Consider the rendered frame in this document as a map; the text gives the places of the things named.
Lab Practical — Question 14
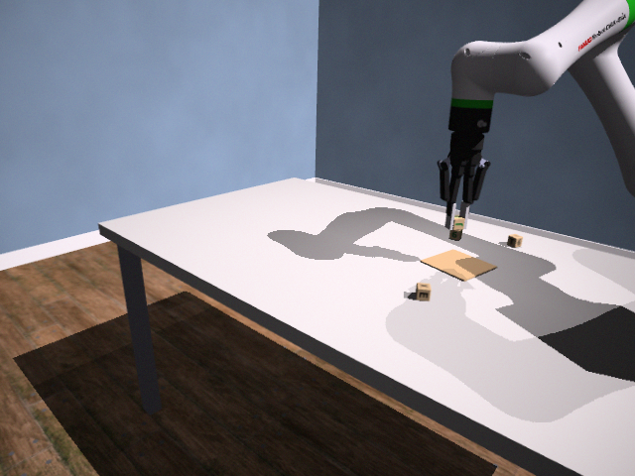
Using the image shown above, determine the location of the tan flat mat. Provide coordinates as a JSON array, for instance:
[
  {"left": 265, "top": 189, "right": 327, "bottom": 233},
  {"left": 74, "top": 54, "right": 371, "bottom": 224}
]
[{"left": 421, "top": 249, "right": 497, "bottom": 282}]

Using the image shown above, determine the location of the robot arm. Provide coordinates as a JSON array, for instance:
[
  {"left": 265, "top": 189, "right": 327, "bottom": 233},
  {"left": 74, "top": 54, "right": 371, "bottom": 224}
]
[{"left": 448, "top": 0, "right": 635, "bottom": 197}]

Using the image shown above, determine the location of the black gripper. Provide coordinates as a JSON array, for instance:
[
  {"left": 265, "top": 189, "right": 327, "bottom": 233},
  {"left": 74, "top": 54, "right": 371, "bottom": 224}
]
[{"left": 438, "top": 132, "right": 491, "bottom": 230}]

